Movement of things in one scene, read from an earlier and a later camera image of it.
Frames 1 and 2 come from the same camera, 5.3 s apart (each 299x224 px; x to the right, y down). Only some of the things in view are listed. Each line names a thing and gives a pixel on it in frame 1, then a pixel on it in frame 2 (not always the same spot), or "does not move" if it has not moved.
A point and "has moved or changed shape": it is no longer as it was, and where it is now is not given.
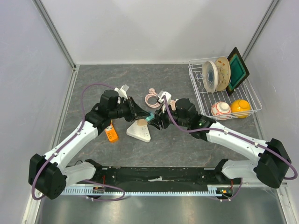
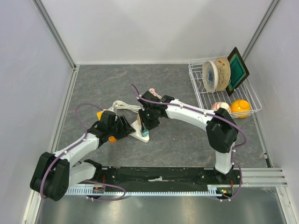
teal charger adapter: [151, 116] has moved or changed shape
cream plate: [210, 76] does not move
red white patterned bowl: [220, 109] does not move
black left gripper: [135, 112] → [125, 129]
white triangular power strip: [140, 132] does not move
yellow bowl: [241, 108] does not move
